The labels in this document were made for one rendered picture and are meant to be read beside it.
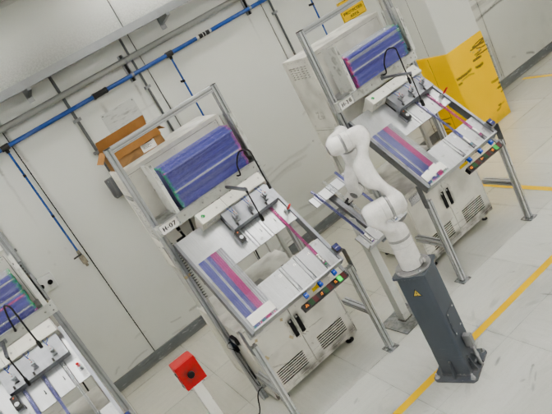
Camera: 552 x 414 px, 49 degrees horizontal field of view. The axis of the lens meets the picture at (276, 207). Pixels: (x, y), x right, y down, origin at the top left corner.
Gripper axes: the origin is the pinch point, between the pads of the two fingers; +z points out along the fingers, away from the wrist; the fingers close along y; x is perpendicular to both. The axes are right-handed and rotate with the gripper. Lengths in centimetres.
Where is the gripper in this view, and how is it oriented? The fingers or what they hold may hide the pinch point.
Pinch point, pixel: (348, 201)
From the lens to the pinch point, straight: 366.6
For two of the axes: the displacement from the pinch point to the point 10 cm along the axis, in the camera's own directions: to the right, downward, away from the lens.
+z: -1.7, 4.7, 8.7
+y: -7.0, 5.6, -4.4
